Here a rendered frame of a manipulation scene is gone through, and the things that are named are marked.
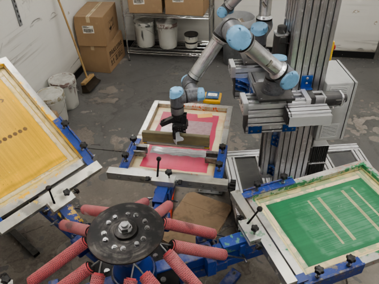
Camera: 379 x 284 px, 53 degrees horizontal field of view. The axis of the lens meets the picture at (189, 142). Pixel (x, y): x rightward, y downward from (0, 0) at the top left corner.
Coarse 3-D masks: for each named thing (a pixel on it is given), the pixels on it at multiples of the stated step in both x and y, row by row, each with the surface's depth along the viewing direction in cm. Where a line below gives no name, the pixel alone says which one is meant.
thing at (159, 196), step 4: (156, 188) 202; (160, 188) 202; (164, 188) 202; (168, 188) 204; (156, 192) 200; (160, 192) 200; (164, 192) 200; (156, 196) 198; (160, 196) 197; (164, 196) 197; (152, 200) 195; (156, 200) 195; (160, 200) 195; (164, 200) 197; (152, 204) 196; (160, 204) 195
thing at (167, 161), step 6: (162, 114) 273; (168, 114) 273; (168, 126) 262; (150, 144) 246; (150, 150) 241; (150, 156) 237; (156, 156) 237; (162, 156) 236; (168, 156) 236; (174, 156) 236; (144, 162) 232; (150, 162) 232; (156, 162) 232; (162, 162) 232; (168, 162) 232; (174, 162) 231; (162, 168) 227; (168, 168) 227
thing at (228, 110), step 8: (160, 104) 280; (168, 104) 278; (184, 104) 277; (192, 104) 276; (200, 104) 276; (208, 104) 276; (152, 112) 270; (152, 120) 268; (144, 128) 254; (224, 128) 252; (224, 136) 245; (136, 168) 223; (144, 168) 222; (208, 176) 216
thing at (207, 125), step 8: (192, 120) 267; (200, 120) 266; (208, 120) 266; (216, 120) 266; (192, 128) 259; (200, 128) 258; (208, 128) 258; (176, 160) 233; (184, 160) 233; (192, 160) 233; (200, 160) 232; (176, 168) 227; (184, 168) 227; (192, 168) 227; (200, 168) 226
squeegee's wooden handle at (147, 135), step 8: (144, 136) 227; (152, 136) 226; (160, 136) 225; (168, 136) 224; (184, 136) 222; (192, 136) 221; (200, 136) 220; (208, 136) 220; (192, 144) 224; (200, 144) 223; (208, 144) 222
